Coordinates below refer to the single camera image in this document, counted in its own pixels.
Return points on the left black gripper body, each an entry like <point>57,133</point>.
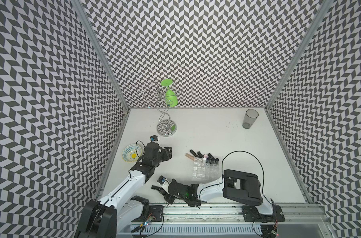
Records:
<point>166,154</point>

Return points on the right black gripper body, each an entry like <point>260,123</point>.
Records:
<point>168,197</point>

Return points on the clear acrylic lipstick organizer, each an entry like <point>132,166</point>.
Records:
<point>204,173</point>

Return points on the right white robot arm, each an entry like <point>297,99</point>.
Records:
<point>241,187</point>

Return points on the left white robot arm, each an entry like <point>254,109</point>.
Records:
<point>106,217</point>

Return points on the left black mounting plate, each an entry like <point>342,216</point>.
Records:
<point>155,211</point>

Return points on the black mounting plate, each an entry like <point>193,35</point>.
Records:
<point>155,211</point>
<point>252,214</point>

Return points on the yellow blue patterned bowl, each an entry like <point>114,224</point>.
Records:
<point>132,153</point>

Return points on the green plastic goblet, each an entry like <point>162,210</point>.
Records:
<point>170,97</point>

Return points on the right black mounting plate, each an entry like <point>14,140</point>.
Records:
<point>252,214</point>

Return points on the grey glass tumbler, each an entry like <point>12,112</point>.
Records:
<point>250,117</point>

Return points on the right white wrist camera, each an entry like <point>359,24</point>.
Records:
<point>162,181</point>

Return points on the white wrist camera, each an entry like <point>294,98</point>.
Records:
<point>154,138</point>
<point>162,181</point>

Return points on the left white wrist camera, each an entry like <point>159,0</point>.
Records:
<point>154,138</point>

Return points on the metal wire cup stand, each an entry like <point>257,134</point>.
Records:
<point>166,127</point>

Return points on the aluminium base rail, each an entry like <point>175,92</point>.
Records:
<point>226,220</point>

